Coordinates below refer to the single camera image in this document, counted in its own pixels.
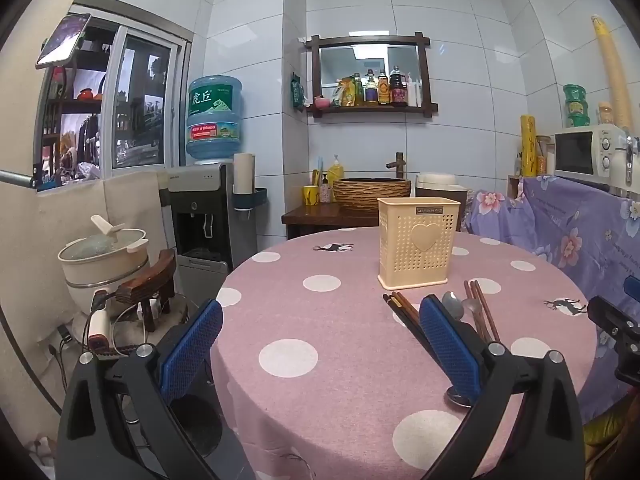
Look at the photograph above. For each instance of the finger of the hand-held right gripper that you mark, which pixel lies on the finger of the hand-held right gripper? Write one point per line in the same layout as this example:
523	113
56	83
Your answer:
633	289
610	316

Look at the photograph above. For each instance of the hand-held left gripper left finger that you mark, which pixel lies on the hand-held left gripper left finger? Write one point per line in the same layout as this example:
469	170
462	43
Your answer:
192	345

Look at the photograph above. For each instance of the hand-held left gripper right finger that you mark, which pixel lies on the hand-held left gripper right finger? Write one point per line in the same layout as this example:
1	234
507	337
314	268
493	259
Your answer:
447	345

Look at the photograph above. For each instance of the grey spoon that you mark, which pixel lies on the grey spoon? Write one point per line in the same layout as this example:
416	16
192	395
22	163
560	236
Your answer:
450	302

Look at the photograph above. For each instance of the black chopstick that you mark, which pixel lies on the black chopstick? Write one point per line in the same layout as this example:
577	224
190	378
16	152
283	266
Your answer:
402	321

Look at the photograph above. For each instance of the cream plastic utensil basket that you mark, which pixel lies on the cream plastic utensil basket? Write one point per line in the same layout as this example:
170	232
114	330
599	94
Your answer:
400	250

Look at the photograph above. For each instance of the dark wooden chair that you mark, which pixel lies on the dark wooden chair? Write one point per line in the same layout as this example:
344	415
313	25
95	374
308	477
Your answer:
150	277

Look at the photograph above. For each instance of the purple floral cloth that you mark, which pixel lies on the purple floral cloth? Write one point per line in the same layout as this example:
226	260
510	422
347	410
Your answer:
565	230

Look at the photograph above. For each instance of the pink polka dot tablecloth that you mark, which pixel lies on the pink polka dot tablecloth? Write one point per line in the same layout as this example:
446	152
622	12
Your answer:
325	320

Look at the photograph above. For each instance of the chrome tap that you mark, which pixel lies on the chrome tap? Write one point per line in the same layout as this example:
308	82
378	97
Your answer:
631	160

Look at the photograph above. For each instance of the cream cooking pot with lid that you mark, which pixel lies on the cream cooking pot with lid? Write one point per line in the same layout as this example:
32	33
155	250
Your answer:
100	255

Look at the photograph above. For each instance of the grey water dispenser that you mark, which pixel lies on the grey water dispenser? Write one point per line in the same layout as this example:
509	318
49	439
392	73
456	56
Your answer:
200	210

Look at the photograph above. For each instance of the white microwave oven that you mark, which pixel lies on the white microwave oven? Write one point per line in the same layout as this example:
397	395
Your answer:
575	152

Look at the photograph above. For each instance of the wooden storage box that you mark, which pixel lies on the wooden storage box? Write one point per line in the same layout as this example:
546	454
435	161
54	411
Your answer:
515	185

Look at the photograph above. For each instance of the brown and white rice cooker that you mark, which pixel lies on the brown and white rice cooker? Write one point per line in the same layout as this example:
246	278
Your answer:
440	187

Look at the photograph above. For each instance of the woven brown wash basin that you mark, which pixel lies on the woven brown wash basin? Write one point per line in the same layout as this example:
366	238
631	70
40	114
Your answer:
370	194

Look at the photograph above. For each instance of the small jar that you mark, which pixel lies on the small jar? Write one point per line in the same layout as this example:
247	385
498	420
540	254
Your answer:
605	114

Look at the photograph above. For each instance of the yellow wrapped roll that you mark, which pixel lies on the yellow wrapped roll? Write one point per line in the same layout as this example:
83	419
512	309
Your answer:
528	145

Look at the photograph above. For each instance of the dark wooden counter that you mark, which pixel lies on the dark wooden counter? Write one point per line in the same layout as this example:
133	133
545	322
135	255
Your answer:
320	217

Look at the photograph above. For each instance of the bamboo style faucet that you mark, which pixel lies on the bamboo style faucet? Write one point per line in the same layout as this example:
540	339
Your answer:
398	165

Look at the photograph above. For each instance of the yellow cup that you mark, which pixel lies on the yellow cup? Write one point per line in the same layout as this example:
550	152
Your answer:
310	196

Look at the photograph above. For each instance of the stack of green cups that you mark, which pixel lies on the stack of green cups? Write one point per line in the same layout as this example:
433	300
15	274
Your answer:
576	107

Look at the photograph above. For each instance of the pink pump bottle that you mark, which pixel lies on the pink pump bottle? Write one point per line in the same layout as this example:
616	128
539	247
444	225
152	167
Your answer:
326	192

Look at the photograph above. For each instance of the yellow soap bottle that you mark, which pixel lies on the yellow soap bottle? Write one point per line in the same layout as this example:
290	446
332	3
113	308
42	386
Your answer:
336	170

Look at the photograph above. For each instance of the toothbrushes in cup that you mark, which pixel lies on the toothbrushes in cup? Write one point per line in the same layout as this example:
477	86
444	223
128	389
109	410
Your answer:
318	172

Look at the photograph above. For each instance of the tall stack of yellow cups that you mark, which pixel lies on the tall stack of yellow cups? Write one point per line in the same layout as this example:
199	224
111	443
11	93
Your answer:
612	70

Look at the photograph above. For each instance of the blue water jug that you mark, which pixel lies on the blue water jug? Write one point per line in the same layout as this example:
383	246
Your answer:
215	120

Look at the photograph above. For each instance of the metal pole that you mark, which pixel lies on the metal pole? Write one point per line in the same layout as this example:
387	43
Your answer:
17	179

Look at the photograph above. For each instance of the sliding window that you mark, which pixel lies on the sliding window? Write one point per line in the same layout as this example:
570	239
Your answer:
140	105

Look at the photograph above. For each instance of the wooden framed mirror shelf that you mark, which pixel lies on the wooden framed mirror shelf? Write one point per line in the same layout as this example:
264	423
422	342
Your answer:
370	110

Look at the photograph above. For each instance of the white bottles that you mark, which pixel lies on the white bottles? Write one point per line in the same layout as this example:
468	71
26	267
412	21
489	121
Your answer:
415	92

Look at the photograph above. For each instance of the dark soy sauce bottle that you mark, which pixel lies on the dark soy sauce bottle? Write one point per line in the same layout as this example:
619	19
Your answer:
398	91

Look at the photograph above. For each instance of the orange label bottle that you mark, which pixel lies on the orange label bottle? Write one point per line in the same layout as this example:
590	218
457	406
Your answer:
383	91

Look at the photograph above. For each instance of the purple label bottle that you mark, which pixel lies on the purple label bottle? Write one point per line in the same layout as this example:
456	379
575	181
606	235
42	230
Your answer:
371	91

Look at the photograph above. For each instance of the yellow oil bottle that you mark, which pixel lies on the yellow oil bottle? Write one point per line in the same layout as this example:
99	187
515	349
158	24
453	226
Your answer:
358	92

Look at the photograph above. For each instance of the yellow packet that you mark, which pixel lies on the yellow packet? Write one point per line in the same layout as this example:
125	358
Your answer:
344	94

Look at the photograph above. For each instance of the pink round ornament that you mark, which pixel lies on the pink round ornament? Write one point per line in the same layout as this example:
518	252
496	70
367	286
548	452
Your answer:
321	102

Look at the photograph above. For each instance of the green hanging packet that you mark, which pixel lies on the green hanging packet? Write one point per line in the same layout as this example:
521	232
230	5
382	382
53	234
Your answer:
298	92

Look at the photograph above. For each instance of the mounted smartphone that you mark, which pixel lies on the mounted smartphone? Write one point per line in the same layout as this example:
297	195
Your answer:
62	40

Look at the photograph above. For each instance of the blue wall holder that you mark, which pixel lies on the blue wall holder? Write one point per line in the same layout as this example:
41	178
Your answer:
252	199

